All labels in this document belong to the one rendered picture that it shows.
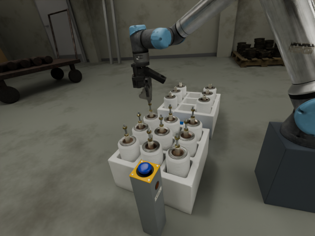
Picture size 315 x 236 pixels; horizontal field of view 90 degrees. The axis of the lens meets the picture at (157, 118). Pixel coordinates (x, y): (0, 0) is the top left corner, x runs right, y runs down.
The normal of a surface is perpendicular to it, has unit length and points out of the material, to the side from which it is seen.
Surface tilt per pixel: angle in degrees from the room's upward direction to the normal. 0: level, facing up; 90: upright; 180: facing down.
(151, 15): 90
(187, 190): 90
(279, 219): 0
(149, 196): 90
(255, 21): 90
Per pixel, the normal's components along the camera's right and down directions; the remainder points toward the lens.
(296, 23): -0.56, 0.39
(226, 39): -0.27, 0.49
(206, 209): -0.09, -0.87
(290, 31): -0.73, 0.45
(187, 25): -0.46, 0.71
